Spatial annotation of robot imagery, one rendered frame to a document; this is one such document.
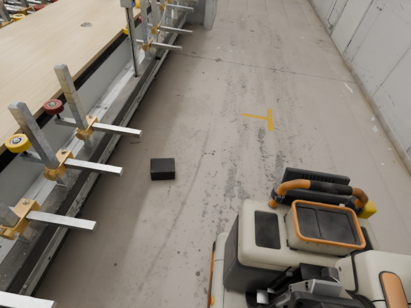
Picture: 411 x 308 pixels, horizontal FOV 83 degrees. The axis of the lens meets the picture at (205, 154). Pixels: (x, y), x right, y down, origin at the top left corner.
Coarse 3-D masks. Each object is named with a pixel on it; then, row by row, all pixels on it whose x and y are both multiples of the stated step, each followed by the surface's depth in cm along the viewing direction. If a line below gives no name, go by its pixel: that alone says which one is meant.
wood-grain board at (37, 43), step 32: (64, 0) 204; (96, 0) 212; (0, 32) 152; (32, 32) 157; (64, 32) 162; (96, 32) 167; (0, 64) 128; (32, 64) 131; (0, 96) 111; (32, 96) 113; (0, 128) 97
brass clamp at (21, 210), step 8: (32, 200) 85; (16, 208) 82; (24, 208) 82; (32, 208) 84; (24, 216) 81; (16, 224) 78; (24, 224) 82; (0, 232) 77; (8, 232) 77; (16, 232) 78
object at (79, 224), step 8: (32, 216) 82; (40, 216) 82; (48, 216) 82; (56, 216) 83; (64, 216) 83; (48, 224) 83; (56, 224) 82; (64, 224) 81; (72, 224) 81; (80, 224) 82; (88, 224) 82; (96, 224) 83
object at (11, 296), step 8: (0, 296) 64; (8, 296) 64; (16, 296) 64; (24, 296) 65; (0, 304) 63; (8, 304) 63; (16, 304) 63; (24, 304) 64; (32, 304) 64; (40, 304) 64; (48, 304) 64; (56, 304) 66
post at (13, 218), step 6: (0, 204) 71; (0, 210) 72; (6, 210) 74; (0, 216) 72; (6, 216) 74; (12, 216) 77; (18, 216) 79; (0, 222) 76; (6, 222) 75; (12, 222) 77; (30, 228) 86; (24, 234) 84; (30, 234) 86
